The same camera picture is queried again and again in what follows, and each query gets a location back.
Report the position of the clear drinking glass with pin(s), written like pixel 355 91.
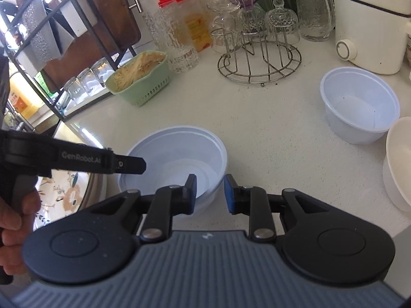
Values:
pixel 88 80
pixel 102 70
pixel 74 91

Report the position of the clear glass goblet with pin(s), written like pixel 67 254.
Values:
pixel 224 29
pixel 282 22
pixel 253 19

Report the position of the white electric cooker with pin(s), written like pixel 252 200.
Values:
pixel 369 38

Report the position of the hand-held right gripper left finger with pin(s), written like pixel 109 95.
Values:
pixel 191 192

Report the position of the green bottle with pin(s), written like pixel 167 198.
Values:
pixel 41 80

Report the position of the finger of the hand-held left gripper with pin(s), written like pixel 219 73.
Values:
pixel 96 162

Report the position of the white ceramic bowl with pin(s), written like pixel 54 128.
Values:
pixel 399 166

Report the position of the pile of bamboo toothpicks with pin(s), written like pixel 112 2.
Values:
pixel 138 67

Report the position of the large white plate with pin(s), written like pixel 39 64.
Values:
pixel 96 166

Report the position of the white drip tray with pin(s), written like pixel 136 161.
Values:
pixel 96 98

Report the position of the yellow detergent bottle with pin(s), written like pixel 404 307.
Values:
pixel 22 102

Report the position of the wide translucent plastic bowl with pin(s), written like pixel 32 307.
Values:
pixel 173 160

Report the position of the black dish rack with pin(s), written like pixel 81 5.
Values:
pixel 57 115

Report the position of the steel kitchen knife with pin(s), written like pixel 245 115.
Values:
pixel 62 44

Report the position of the textured steel cleaver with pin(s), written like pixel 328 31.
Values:
pixel 41 38

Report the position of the wooden cutting board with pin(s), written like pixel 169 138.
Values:
pixel 106 22

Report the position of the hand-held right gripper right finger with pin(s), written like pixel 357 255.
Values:
pixel 229 195

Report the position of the deep translucent plastic bowl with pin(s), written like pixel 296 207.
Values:
pixel 356 109

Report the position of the glass pitcher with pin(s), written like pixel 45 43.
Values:
pixel 313 12

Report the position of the person's left hand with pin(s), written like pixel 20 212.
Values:
pixel 12 247

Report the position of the green plastic basket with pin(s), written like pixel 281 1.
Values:
pixel 144 93

